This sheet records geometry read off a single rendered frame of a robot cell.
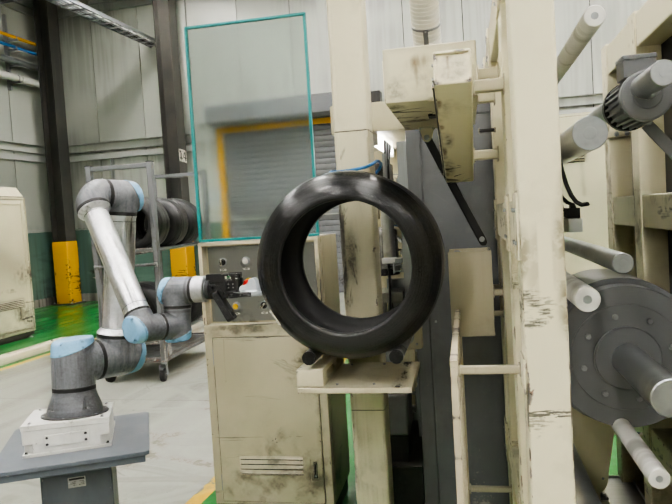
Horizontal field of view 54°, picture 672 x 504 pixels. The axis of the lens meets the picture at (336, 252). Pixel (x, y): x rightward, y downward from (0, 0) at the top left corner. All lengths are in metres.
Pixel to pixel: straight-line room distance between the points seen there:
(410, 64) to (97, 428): 1.60
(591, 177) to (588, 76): 6.10
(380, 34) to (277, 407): 9.60
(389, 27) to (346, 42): 9.48
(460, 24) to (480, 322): 9.75
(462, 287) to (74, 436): 1.43
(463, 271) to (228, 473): 1.47
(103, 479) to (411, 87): 1.69
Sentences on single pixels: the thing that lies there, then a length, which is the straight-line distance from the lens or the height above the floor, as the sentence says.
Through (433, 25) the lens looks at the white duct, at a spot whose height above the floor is 2.10.
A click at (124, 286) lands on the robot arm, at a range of 2.30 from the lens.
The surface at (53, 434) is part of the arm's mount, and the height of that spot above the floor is 0.67.
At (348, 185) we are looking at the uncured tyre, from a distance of 2.02.
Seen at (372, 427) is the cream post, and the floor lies 0.56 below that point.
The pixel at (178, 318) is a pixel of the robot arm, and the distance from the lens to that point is 2.30.
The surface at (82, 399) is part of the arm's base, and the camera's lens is 2.55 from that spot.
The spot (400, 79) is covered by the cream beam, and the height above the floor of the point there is 1.70.
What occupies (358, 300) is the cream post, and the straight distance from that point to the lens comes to 2.45.
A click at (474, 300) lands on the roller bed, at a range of 2.35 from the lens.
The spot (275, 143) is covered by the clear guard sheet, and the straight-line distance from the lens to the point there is 2.91.
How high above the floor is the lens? 1.34
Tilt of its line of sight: 3 degrees down
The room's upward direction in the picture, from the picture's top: 4 degrees counter-clockwise
